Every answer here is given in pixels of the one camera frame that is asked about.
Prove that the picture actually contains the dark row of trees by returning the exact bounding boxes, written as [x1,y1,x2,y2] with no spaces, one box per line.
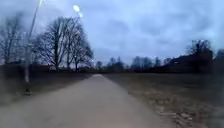
[94,49,224,74]

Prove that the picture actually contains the bare tree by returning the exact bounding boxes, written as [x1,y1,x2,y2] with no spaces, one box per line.
[64,18,95,71]
[34,16,73,71]
[0,14,25,66]
[184,39,215,73]

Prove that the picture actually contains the grey paved path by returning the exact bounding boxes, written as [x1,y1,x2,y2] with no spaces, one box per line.
[0,73,175,128]

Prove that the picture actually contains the dry grass field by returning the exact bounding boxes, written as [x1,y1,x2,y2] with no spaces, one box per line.
[103,73,224,128]

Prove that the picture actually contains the dark grass field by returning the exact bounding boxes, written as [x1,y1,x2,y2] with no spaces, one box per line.
[0,72,94,106]

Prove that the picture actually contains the lit street lamp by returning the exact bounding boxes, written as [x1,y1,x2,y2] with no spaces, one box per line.
[72,4,84,19]

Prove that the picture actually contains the grey street lamp pole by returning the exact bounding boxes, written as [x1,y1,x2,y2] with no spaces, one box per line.
[23,0,45,95]

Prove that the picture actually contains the dark hedge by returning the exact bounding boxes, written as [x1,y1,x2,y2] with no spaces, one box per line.
[0,63,92,76]

